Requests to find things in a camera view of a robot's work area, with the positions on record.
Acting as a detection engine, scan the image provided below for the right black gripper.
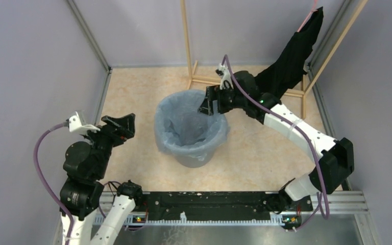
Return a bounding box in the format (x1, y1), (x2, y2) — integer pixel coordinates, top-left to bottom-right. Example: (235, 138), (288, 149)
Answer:
(197, 84), (246, 116)

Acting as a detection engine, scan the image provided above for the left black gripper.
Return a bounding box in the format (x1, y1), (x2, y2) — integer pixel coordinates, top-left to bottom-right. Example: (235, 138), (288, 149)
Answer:
(80, 112), (136, 178)

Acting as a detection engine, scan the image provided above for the light blue trash bag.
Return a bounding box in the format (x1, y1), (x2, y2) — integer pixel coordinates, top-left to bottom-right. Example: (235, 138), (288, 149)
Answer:
(153, 89), (231, 163)

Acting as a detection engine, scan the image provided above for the grey plastic trash bin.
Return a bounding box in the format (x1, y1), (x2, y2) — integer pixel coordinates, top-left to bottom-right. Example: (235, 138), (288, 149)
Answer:
(155, 89), (230, 169)

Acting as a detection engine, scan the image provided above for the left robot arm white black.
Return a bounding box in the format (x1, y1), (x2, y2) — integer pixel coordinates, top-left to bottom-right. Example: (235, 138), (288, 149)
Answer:
(60, 112), (143, 244)

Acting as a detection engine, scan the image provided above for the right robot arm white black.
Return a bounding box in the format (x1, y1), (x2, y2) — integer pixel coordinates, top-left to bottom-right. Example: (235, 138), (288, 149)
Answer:
(198, 67), (354, 210)

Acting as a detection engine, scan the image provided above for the black hanging garment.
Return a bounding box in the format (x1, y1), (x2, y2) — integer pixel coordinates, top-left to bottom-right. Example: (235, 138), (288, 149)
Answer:
(254, 6), (325, 101)

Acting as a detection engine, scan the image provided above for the wooden clothes rack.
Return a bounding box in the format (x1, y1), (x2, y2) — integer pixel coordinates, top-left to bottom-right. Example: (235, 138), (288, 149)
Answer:
(180, 0), (368, 119)

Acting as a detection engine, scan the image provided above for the pink clothes hanger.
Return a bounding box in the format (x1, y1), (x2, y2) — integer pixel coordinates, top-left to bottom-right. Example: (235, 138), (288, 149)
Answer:
(297, 0), (319, 32)

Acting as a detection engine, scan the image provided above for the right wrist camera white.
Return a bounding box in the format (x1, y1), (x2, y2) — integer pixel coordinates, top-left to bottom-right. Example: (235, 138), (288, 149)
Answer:
(215, 63), (233, 90)

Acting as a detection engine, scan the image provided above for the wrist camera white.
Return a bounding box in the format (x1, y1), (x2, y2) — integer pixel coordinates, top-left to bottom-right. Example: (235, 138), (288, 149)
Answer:
(215, 63), (233, 90)
(67, 111), (100, 135)

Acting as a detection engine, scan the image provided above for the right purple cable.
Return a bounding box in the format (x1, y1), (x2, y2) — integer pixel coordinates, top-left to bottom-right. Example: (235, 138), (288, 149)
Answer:
(222, 55), (331, 221)

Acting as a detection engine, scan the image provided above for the purple cable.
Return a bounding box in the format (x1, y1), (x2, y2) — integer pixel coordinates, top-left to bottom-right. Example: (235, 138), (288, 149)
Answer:
(33, 121), (76, 245)
(222, 55), (331, 221)

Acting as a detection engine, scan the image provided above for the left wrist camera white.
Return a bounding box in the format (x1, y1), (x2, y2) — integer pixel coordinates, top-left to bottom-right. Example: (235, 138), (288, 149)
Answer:
(67, 111), (100, 135)

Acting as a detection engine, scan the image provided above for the white slotted cable duct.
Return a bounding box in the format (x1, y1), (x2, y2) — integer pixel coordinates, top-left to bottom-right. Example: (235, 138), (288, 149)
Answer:
(91, 212), (295, 227)

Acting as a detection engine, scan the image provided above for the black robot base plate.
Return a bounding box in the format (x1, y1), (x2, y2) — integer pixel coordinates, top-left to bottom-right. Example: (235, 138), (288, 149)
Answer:
(134, 191), (313, 222)

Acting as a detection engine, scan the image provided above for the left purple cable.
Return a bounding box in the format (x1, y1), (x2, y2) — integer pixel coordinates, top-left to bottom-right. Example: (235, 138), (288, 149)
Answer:
(33, 121), (76, 245)

